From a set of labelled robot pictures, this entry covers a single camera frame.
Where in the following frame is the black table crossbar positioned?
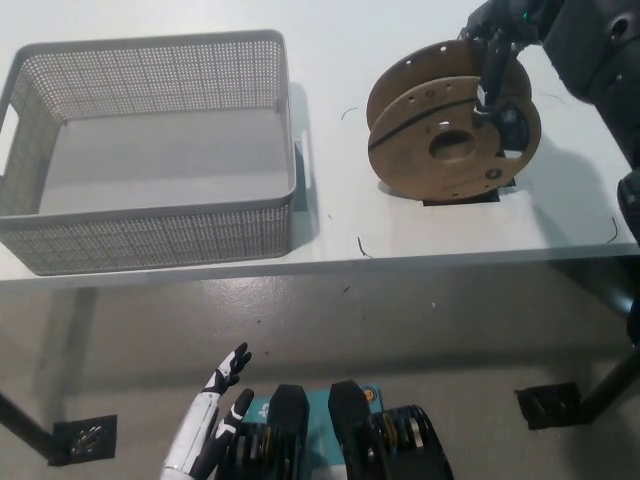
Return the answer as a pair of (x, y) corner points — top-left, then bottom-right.
(548, 258), (640, 322)

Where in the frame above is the black table leg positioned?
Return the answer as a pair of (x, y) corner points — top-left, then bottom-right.
(0, 386), (57, 452)
(579, 348), (640, 427)

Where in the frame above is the black tape patch on table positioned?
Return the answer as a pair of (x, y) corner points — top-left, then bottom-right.
(421, 177), (517, 208)

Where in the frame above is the grey perforated plastic basket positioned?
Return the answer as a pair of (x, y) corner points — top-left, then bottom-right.
(0, 28), (315, 277)

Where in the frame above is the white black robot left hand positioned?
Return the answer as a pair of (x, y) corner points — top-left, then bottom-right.
(160, 341), (255, 475)

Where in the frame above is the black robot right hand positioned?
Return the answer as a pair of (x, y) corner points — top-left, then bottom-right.
(458, 0), (550, 127)

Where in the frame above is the brown cardboard filament spool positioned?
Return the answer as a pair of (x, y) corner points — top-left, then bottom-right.
(365, 39), (542, 203)

